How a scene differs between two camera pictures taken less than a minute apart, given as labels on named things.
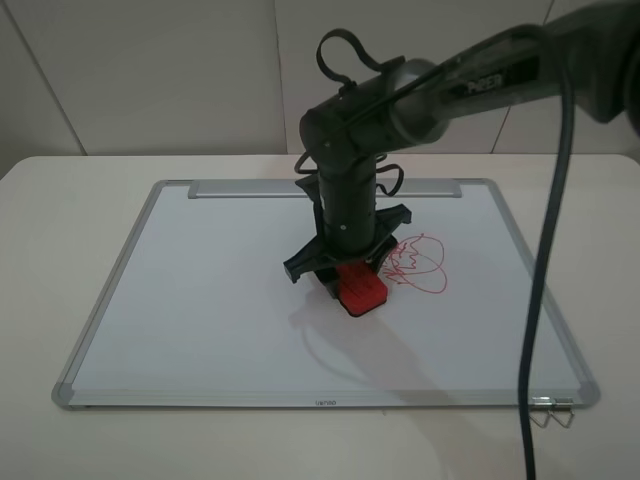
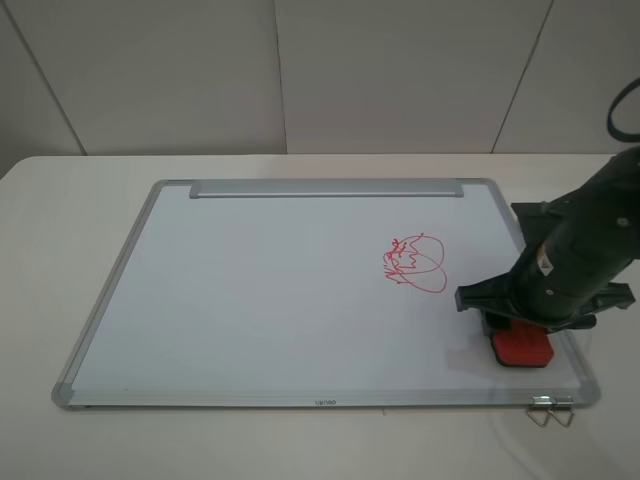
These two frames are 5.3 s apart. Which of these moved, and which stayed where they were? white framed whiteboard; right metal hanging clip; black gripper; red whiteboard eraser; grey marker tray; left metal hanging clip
Moved: black gripper; red whiteboard eraser
Stayed: white framed whiteboard; right metal hanging clip; grey marker tray; left metal hanging clip
